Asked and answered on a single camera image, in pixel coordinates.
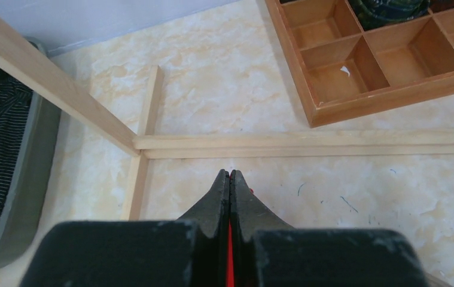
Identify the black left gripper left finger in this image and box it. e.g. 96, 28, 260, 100
20, 170, 230, 286

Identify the wooden compartment tray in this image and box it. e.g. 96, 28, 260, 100
266, 1, 454, 127

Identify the dark folded sock middle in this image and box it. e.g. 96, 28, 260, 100
348, 0, 430, 30

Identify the grey plastic bin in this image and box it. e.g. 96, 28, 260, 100
0, 38, 63, 276

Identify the wooden clothes rack frame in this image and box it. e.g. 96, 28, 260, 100
0, 18, 454, 220

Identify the red underwear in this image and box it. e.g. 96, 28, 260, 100
227, 188, 254, 286

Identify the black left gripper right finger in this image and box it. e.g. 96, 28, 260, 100
230, 170, 429, 286

